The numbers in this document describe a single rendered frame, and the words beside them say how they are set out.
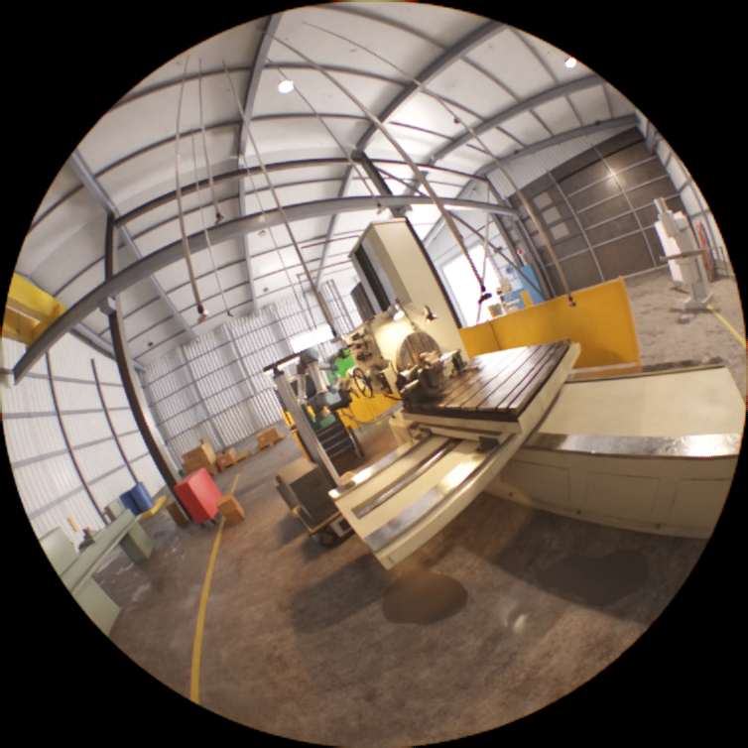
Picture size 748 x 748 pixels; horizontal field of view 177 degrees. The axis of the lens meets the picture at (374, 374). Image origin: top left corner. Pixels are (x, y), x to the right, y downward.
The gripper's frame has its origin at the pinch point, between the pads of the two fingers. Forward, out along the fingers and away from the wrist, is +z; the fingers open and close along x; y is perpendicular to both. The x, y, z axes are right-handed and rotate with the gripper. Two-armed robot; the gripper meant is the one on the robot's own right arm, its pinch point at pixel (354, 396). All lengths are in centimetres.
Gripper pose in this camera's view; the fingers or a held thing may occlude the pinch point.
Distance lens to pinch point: 253.8
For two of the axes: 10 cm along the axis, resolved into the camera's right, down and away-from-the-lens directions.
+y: -4.6, 7.1, -5.3
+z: 5.6, 7.0, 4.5
